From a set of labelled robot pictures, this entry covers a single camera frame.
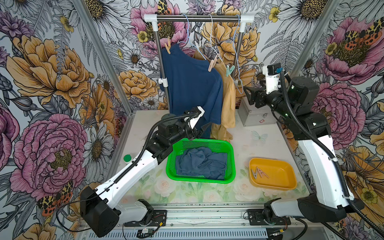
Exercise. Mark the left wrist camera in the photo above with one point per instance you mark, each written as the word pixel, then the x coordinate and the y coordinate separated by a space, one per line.
pixel 197 113

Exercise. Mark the slate blue t-shirt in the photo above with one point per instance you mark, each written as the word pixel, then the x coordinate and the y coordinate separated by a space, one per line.
pixel 202 162

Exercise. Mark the light blue hanger navy shirt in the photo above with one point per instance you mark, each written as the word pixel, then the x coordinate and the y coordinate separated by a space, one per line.
pixel 187 41

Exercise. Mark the dark navy t-shirt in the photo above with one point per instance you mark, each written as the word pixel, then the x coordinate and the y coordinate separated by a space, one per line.
pixel 181 72

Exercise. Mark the green perforated plastic basket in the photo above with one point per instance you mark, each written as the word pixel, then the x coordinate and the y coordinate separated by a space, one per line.
pixel 215 145

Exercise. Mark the metal clothes rack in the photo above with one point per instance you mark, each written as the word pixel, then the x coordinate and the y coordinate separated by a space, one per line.
pixel 154 19

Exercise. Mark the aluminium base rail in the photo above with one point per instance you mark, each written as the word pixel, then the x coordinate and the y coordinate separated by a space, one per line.
pixel 219 222

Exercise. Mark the silver metal case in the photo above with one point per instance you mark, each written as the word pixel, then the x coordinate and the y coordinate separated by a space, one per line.
pixel 252 116

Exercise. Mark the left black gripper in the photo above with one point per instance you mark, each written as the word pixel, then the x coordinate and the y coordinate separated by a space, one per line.
pixel 196 133

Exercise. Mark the teal clothespin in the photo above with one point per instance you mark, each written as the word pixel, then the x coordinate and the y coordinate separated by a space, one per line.
pixel 229 70

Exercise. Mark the yellow plastic tray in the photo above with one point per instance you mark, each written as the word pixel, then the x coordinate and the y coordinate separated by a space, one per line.
pixel 281 174

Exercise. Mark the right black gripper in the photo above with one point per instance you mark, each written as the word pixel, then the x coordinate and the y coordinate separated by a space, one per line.
pixel 260 92

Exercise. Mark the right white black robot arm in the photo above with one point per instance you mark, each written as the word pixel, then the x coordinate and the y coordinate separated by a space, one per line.
pixel 332 200

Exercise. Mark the tan t-shirt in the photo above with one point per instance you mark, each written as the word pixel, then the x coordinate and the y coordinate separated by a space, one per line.
pixel 217 95

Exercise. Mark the light blue wire hanger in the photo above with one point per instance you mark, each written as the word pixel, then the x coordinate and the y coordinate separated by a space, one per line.
pixel 237 49

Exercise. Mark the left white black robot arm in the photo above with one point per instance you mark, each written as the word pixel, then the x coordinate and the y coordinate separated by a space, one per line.
pixel 101 208

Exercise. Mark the green capped bottle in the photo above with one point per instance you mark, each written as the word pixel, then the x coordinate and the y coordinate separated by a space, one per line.
pixel 127 158

